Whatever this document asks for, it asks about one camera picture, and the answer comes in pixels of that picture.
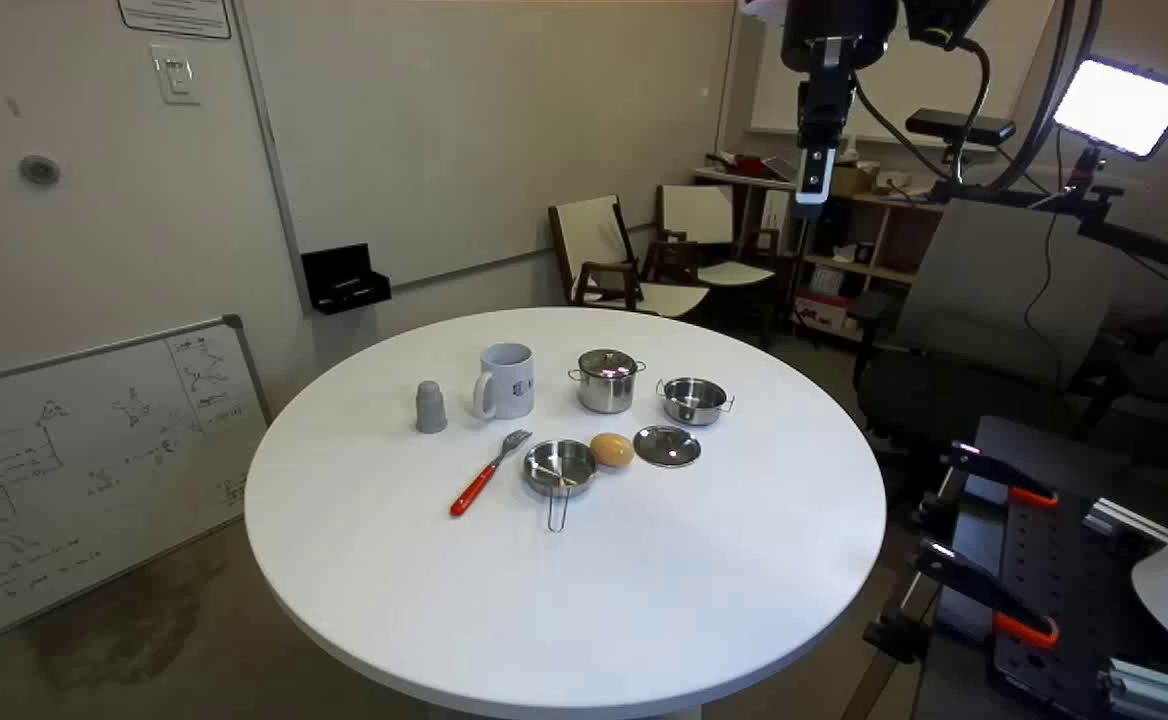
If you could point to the small silver lid plate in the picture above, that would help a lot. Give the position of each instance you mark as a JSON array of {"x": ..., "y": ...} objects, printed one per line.
[{"x": 666, "y": 444}]

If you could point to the silver pot with handles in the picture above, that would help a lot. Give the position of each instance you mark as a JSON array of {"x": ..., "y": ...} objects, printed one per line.
[{"x": 606, "y": 383}]

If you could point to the grey silicone cup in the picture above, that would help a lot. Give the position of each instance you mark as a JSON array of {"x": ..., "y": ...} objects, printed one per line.
[{"x": 430, "y": 407}]

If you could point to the white round table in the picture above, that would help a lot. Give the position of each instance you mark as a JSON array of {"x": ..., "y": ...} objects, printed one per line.
[{"x": 666, "y": 588}]

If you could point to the wooden shelf unit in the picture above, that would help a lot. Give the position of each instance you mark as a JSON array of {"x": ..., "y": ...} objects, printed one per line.
[{"x": 859, "y": 244}]

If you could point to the brown egg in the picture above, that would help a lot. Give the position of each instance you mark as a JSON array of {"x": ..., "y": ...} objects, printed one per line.
[{"x": 609, "y": 450}]

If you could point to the white mug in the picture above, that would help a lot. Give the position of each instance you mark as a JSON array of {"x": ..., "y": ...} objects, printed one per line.
[{"x": 507, "y": 384}]

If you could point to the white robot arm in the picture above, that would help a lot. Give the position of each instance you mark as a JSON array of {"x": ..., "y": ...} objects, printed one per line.
[{"x": 930, "y": 23}]

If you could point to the lower orange handled clamp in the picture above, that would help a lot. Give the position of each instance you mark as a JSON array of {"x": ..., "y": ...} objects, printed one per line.
[{"x": 901, "y": 629}]

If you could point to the upper orange handled clamp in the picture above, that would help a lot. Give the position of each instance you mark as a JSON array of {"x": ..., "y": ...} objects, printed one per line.
[{"x": 963, "y": 461}]

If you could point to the silver pan with handle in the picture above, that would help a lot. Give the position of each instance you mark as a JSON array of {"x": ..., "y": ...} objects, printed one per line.
[{"x": 559, "y": 475}]

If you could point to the white wall switch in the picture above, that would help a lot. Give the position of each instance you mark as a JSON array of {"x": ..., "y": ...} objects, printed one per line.
[{"x": 178, "y": 79}]

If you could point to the leaning whiteboard with drawings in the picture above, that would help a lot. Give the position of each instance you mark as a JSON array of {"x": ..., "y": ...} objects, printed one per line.
[{"x": 120, "y": 453}]

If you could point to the grey office chair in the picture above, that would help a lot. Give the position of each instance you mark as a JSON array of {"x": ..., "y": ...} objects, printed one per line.
[{"x": 996, "y": 321}]

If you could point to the black wall tray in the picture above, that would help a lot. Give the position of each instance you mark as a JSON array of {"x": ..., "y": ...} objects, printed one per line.
[{"x": 343, "y": 278}]

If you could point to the bright LED light panel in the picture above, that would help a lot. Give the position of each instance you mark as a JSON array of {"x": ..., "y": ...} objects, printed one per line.
[{"x": 1114, "y": 105}]

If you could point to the small silver bowl pot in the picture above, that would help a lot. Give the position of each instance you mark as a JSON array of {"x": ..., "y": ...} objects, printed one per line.
[{"x": 694, "y": 401}]

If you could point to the black camera on stand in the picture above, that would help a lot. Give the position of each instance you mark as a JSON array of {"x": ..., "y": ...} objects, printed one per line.
[{"x": 952, "y": 125}]

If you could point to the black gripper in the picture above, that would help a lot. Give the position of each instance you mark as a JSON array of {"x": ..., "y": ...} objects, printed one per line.
[{"x": 828, "y": 43}]

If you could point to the orange handled clamp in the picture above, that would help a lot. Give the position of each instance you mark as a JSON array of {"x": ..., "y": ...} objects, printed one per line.
[
  {"x": 963, "y": 461},
  {"x": 901, "y": 629}
]

